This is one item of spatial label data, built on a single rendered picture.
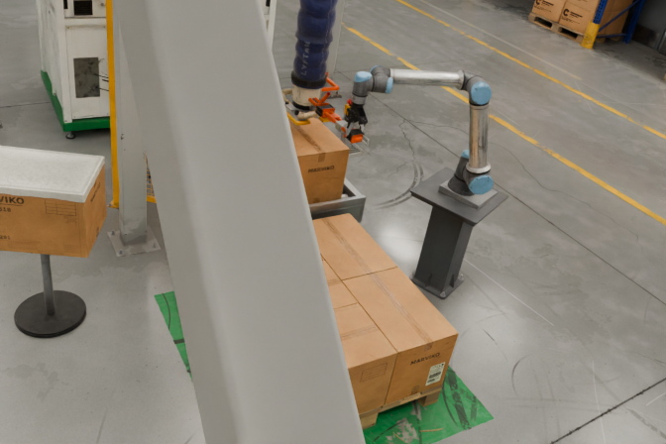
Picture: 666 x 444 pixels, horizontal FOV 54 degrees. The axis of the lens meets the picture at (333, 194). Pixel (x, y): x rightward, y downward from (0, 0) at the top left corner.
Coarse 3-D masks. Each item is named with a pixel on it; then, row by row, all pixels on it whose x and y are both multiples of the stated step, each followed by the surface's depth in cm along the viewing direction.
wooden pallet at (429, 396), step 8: (424, 392) 369; (432, 392) 374; (400, 400) 363; (408, 400) 365; (424, 400) 375; (432, 400) 378; (376, 408) 353; (384, 408) 357; (360, 416) 350; (368, 416) 354; (376, 416) 357; (368, 424) 358
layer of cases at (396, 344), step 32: (320, 224) 422; (352, 224) 427; (352, 256) 398; (384, 256) 403; (352, 288) 372; (384, 288) 376; (416, 288) 380; (352, 320) 350; (384, 320) 354; (416, 320) 357; (352, 352) 330; (384, 352) 333; (416, 352) 343; (448, 352) 359; (352, 384) 330; (384, 384) 344; (416, 384) 360
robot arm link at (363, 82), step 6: (360, 72) 368; (366, 72) 369; (354, 78) 369; (360, 78) 364; (366, 78) 364; (372, 78) 367; (354, 84) 368; (360, 84) 366; (366, 84) 366; (372, 84) 366; (354, 90) 369; (360, 90) 367; (366, 90) 368; (360, 96) 369; (366, 96) 371
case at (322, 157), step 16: (304, 128) 445; (320, 128) 448; (304, 144) 425; (320, 144) 428; (336, 144) 431; (304, 160) 415; (320, 160) 421; (336, 160) 428; (304, 176) 422; (320, 176) 429; (336, 176) 436; (320, 192) 436; (336, 192) 443
